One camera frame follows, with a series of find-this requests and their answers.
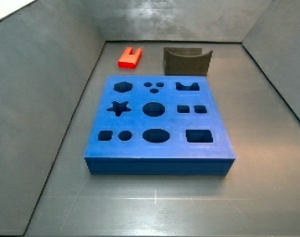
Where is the red square-circle peg object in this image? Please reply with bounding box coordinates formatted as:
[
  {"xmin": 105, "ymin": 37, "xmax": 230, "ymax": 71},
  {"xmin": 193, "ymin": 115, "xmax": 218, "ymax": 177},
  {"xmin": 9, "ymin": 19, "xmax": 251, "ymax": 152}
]
[{"xmin": 118, "ymin": 47, "xmax": 142, "ymax": 69}]

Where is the blue foam shape fixture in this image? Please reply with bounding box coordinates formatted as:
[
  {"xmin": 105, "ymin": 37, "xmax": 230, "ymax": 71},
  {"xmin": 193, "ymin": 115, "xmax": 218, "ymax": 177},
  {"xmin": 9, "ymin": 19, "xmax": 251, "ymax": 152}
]
[{"xmin": 85, "ymin": 75, "xmax": 236, "ymax": 175}]

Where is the dark grey curved holder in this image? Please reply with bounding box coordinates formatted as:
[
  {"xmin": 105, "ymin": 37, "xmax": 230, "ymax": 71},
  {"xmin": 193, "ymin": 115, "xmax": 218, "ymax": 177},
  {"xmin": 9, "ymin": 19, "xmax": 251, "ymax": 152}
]
[{"xmin": 164, "ymin": 47, "xmax": 213, "ymax": 76}]

